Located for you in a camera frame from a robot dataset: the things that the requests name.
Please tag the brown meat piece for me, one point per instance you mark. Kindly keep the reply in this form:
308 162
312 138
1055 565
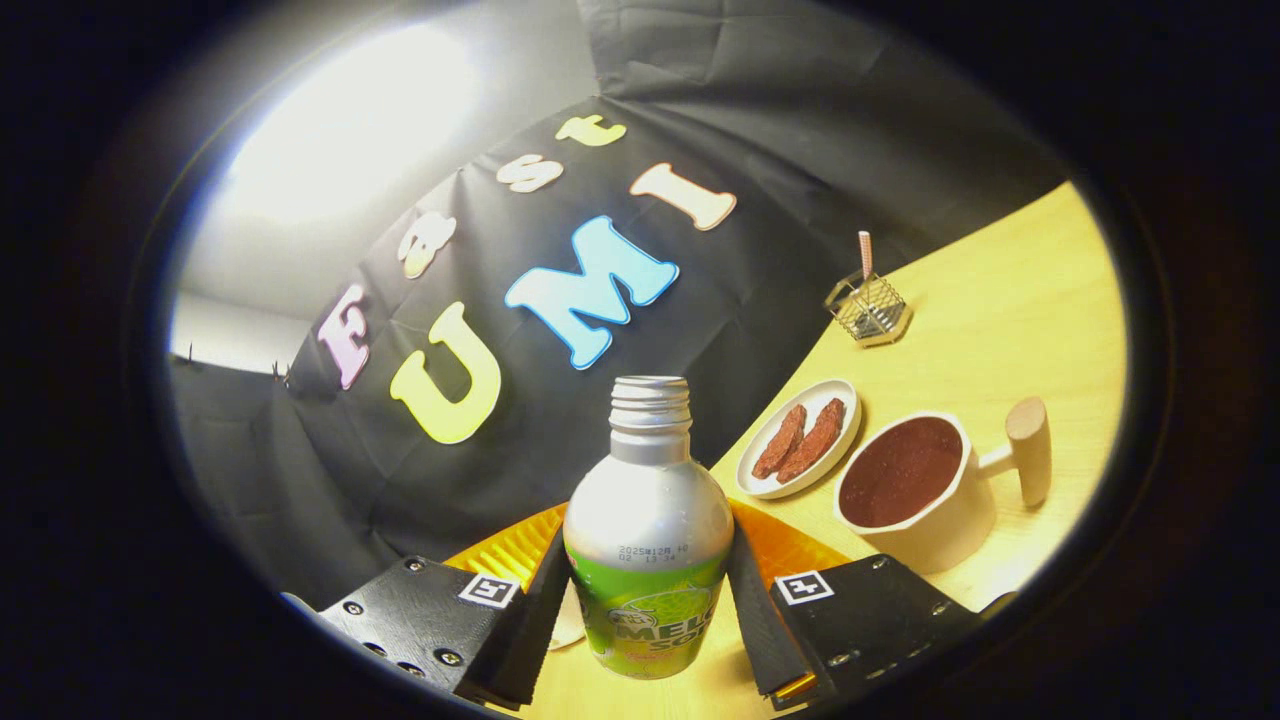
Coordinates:
780 442
815 440

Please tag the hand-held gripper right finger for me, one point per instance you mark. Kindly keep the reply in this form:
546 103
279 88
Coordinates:
765 630

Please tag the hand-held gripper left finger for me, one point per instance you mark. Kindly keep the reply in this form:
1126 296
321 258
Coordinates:
535 630

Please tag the black backdrop cloth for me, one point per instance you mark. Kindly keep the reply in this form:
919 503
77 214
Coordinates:
700 330

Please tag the pink striped straw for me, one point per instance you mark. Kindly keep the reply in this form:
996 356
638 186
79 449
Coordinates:
866 255

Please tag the green label juice bottle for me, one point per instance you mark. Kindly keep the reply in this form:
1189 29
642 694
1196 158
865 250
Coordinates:
648 520

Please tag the wooden table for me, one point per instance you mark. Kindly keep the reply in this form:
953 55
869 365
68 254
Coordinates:
1000 300

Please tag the white oval plate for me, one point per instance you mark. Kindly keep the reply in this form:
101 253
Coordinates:
815 392

